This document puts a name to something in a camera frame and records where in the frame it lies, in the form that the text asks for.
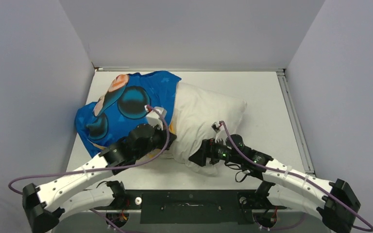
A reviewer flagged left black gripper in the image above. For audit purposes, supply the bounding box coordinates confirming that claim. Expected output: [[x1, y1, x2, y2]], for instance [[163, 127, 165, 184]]
[[135, 121, 177, 160]]

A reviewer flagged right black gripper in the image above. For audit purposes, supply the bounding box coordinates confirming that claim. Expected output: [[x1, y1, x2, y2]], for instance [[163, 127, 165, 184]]
[[189, 134, 243, 166]]

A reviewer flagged white pillow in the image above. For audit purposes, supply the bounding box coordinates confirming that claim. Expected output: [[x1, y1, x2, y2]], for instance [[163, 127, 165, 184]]
[[160, 82, 247, 176]]

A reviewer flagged yellow and blue pillowcase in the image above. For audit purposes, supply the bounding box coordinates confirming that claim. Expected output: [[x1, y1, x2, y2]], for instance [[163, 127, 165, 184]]
[[75, 71, 181, 157]]

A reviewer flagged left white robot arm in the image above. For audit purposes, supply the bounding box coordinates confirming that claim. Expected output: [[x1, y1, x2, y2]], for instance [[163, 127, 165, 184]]
[[22, 124, 177, 233]]

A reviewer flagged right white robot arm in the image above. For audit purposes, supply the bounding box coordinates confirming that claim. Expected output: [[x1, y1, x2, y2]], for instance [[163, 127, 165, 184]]
[[189, 134, 361, 233]]

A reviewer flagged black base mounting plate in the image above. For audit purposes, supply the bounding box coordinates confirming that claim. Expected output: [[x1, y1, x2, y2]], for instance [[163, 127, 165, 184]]
[[103, 190, 276, 224]]

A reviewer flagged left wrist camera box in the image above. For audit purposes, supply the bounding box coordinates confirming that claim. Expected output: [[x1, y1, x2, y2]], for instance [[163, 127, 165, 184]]
[[144, 105, 167, 130]]

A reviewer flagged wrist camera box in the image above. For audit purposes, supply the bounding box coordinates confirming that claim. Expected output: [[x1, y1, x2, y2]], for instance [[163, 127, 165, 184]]
[[144, 105, 167, 130], [211, 122, 227, 145]]

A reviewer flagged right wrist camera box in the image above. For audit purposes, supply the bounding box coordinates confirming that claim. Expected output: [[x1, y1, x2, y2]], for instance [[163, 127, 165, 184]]
[[211, 122, 227, 145]]

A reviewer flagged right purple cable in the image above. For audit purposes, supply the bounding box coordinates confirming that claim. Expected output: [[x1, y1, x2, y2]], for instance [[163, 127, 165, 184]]
[[219, 120, 373, 233]]

